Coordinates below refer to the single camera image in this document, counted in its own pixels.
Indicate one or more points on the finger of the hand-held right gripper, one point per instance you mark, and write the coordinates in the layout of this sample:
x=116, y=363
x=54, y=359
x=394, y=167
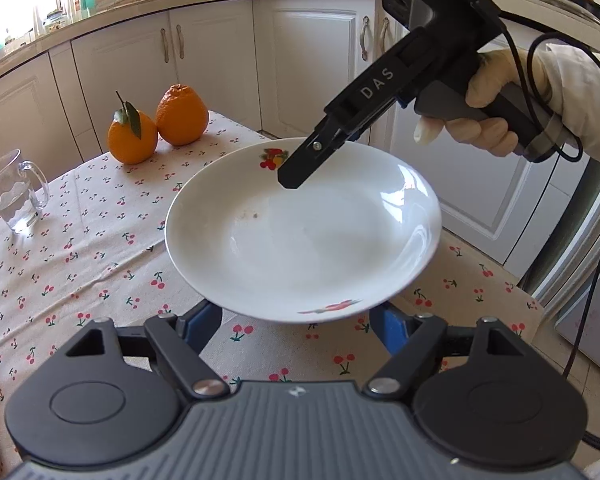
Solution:
x=300, y=167

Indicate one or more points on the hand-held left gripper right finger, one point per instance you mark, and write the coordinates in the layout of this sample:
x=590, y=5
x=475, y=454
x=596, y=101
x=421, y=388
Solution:
x=387, y=330

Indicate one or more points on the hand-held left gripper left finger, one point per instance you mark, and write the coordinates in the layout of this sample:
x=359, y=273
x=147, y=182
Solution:
x=205, y=327

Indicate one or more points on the white plate fruit print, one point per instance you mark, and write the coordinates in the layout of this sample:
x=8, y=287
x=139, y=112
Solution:
x=290, y=240

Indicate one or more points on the person's right forearm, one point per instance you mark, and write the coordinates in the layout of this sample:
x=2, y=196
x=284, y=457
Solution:
x=590, y=100

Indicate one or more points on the person's right hand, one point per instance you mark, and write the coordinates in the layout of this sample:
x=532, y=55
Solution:
x=510, y=67

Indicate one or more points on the white kitchen cabinets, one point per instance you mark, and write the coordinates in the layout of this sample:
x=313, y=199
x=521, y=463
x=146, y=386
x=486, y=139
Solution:
x=310, y=60

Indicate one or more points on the orange without leaf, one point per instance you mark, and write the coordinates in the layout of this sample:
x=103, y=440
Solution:
x=180, y=115

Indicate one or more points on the cherry print tablecloth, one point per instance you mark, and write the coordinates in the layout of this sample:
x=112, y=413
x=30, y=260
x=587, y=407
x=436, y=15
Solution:
x=80, y=260

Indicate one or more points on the orange with leaf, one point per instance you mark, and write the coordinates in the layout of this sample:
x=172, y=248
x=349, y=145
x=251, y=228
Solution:
x=130, y=145

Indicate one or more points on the beige kitchen countertop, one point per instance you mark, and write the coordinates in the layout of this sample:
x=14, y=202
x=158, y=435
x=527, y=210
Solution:
x=130, y=20

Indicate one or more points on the glass mug with water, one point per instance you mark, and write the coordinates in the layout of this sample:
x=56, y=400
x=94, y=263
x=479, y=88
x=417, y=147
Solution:
x=10, y=195

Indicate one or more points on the glass jar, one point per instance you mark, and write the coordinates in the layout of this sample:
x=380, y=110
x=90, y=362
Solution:
x=56, y=22

